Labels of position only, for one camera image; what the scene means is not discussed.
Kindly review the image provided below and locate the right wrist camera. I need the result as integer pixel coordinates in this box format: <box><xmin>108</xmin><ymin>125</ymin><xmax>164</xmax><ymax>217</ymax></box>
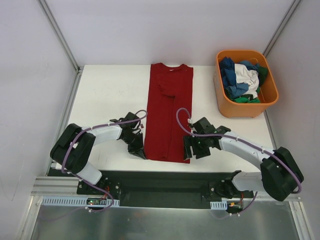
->
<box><xmin>187</xmin><ymin>117</ymin><xmax>216</xmax><ymax>137</ymax></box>

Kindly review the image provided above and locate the left aluminium corner post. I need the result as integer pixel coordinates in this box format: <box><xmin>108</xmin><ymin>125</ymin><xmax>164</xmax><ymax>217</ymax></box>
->
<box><xmin>37</xmin><ymin>0</ymin><xmax>84</xmax><ymax>73</ymax></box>

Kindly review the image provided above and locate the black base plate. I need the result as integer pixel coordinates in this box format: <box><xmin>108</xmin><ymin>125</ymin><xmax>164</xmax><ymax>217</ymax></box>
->
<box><xmin>76</xmin><ymin>169</ymin><xmax>255</xmax><ymax>208</ymax></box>

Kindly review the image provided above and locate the aluminium frame rail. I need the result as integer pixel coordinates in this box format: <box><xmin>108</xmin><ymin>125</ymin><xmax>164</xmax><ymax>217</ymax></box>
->
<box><xmin>31</xmin><ymin>176</ymin><xmax>302</xmax><ymax>202</ymax></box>

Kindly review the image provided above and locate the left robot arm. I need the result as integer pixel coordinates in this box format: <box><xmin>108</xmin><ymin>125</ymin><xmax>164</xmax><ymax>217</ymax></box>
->
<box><xmin>49</xmin><ymin>121</ymin><xmax>147</xmax><ymax>195</ymax></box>

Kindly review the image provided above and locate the blue t-shirt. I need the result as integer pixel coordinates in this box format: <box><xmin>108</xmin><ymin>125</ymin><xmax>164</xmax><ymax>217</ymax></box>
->
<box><xmin>218</xmin><ymin>57</ymin><xmax>258</xmax><ymax>101</ymax></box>

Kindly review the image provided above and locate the orange plastic basket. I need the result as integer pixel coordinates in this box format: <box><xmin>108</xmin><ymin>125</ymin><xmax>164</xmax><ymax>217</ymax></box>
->
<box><xmin>213</xmin><ymin>49</ymin><xmax>279</xmax><ymax>118</ymax></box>

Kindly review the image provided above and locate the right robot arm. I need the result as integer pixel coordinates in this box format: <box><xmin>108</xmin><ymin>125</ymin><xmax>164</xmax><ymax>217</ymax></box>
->
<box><xmin>183</xmin><ymin>131</ymin><xmax>304</xmax><ymax>202</ymax></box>

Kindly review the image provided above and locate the red t-shirt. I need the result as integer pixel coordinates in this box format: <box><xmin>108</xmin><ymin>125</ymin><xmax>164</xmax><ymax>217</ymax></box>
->
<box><xmin>144</xmin><ymin>63</ymin><xmax>194</xmax><ymax>164</ymax></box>

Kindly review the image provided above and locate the aluminium corner post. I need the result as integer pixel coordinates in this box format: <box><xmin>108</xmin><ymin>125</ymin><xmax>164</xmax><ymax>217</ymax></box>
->
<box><xmin>37</xmin><ymin>0</ymin><xmax>84</xmax><ymax>73</ymax></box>
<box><xmin>262</xmin><ymin>0</ymin><xmax>303</xmax><ymax>58</ymax></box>

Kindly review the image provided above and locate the white t-shirt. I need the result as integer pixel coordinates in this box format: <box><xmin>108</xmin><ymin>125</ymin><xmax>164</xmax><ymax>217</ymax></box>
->
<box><xmin>234</xmin><ymin>63</ymin><xmax>259</xmax><ymax>99</ymax></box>

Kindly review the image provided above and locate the right aluminium corner post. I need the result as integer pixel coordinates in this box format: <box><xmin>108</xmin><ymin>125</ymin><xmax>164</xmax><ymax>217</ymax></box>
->
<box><xmin>262</xmin><ymin>0</ymin><xmax>303</xmax><ymax>58</ymax></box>

